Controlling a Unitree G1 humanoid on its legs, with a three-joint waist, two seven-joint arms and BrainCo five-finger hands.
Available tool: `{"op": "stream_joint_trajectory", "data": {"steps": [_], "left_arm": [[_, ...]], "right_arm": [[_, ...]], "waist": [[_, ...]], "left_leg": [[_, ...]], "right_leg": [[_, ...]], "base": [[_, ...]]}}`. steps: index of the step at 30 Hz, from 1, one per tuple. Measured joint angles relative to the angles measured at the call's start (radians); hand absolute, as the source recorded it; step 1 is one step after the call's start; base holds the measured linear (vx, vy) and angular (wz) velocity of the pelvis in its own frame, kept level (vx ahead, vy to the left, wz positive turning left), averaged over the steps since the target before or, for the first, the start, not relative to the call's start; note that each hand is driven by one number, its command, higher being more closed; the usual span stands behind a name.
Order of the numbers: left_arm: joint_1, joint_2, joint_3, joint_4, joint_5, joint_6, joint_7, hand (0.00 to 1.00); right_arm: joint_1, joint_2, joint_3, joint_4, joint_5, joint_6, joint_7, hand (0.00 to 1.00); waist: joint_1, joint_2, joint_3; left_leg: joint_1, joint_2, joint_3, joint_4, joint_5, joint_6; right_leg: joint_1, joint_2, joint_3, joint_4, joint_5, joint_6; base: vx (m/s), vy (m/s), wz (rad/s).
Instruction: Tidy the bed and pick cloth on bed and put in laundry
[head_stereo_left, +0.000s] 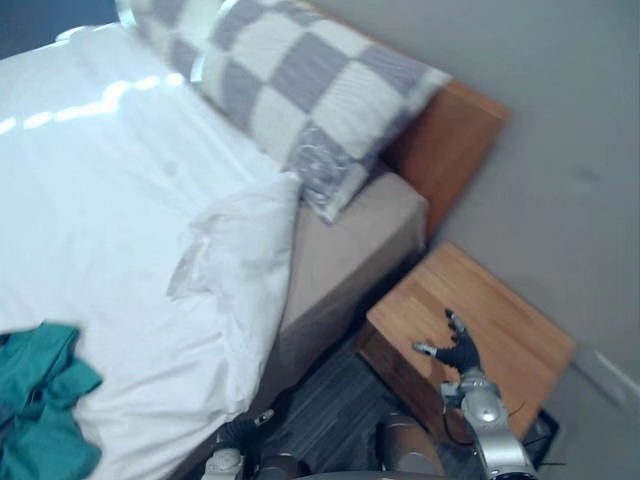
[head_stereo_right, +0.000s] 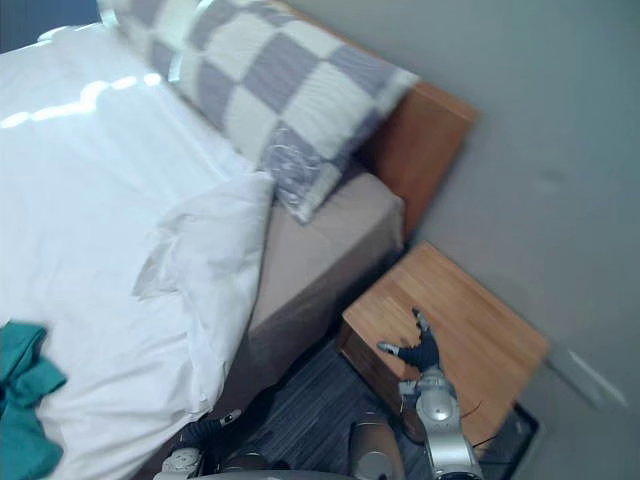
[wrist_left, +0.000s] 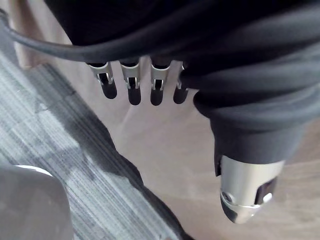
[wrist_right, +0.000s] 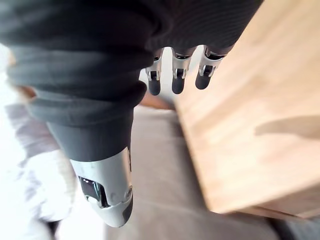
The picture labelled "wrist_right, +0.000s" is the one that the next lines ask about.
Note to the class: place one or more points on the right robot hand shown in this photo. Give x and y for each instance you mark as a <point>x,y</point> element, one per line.
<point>82,75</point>

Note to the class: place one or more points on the white bed sheet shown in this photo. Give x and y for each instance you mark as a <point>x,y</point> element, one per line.
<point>30,175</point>

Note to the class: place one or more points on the beige carpet rug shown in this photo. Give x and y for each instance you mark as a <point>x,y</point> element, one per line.
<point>165,175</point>

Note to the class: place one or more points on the light wooden bed frame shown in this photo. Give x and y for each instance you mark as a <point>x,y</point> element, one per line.
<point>252,125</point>

